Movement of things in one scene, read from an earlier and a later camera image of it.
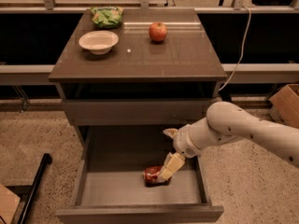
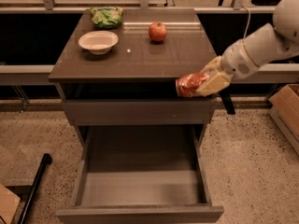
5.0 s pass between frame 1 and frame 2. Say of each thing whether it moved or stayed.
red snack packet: moved
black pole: stayed
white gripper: moved
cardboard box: stayed
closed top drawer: stayed
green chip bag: stayed
